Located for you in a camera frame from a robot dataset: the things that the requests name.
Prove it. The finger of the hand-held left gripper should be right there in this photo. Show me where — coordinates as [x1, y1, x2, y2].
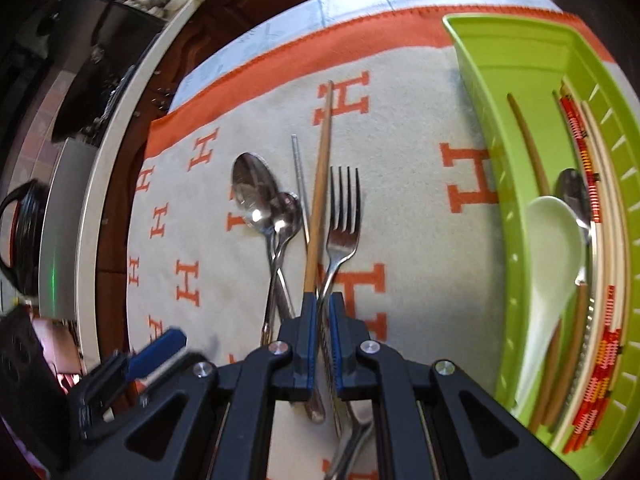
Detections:
[102, 326, 189, 393]

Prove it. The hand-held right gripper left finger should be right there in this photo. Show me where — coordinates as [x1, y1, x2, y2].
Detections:
[65, 292, 319, 480]

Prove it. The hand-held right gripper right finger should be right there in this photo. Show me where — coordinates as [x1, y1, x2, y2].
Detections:
[327, 292, 576, 480]

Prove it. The steel fork with ornate handle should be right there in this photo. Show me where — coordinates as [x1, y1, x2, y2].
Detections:
[315, 165, 362, 441]

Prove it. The brown wooden chopstick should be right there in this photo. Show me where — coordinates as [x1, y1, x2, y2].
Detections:
[506, 92, 562, 434]
[301, 79, 336, 297]

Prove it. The white ceramic spoon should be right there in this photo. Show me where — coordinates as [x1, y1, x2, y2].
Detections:
[512, 195, 587, 414]

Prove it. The steel spoon with wooden handle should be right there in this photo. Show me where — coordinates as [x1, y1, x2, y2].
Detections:
[542, 168, 596, 427]

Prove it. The green plastic utensil tray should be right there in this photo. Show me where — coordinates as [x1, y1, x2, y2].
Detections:
[442, 12, 640, 476]

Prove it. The bamboo chopstick with coloured bands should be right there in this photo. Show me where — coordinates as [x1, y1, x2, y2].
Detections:
[562, 85, 604, 226]

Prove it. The red white striped chopstick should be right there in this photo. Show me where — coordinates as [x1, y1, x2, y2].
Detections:
[558, 92, 602, 226]

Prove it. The small steel spoon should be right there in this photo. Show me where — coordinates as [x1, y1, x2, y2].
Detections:
[260, 191, 305, 346]

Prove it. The white kitchen counter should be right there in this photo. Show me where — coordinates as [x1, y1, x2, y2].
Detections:
[75, 0, 281, 361]

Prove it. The large steel spoon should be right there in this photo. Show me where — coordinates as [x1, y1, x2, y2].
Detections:
[231, 152, 327, 425]

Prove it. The stainless steel appliance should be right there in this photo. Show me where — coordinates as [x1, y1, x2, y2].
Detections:
[38, 137, 104, 322]

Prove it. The orange grey printed blanket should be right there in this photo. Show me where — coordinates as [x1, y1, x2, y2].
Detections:
[125, 7, 622, 480]

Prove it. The white floral tablecloth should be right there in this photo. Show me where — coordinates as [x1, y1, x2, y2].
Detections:
[167, 0, 564, 111]

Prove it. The black kettle with handle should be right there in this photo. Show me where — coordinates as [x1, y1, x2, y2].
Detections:
[0, 178, 54, 306]

